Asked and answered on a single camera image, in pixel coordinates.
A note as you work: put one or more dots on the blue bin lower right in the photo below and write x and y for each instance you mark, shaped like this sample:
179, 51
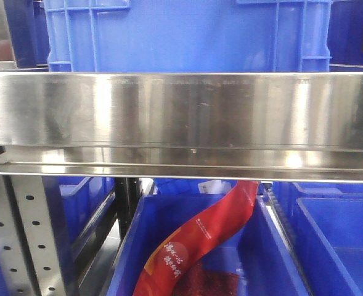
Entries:
325, 224

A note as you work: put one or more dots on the blue bin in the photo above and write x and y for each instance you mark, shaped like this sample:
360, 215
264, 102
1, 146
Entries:
255, 261
325, 224
81, 197

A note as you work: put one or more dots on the red snack bag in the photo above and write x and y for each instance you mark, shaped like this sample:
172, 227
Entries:
195, 238

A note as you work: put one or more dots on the stainless steel shelf rail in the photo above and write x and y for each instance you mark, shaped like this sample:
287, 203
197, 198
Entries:
259, 126

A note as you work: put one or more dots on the blue bin lower left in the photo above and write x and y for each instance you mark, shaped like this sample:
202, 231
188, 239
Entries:
81, 197

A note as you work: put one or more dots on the perforated grey metal upright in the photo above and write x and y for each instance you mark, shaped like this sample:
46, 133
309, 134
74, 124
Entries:
35, 255

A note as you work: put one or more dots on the blue bin lower centre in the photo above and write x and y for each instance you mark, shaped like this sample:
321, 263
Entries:
255, 261

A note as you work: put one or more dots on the large blue crate upper shelf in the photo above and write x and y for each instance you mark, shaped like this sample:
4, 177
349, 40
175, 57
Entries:
188, 36

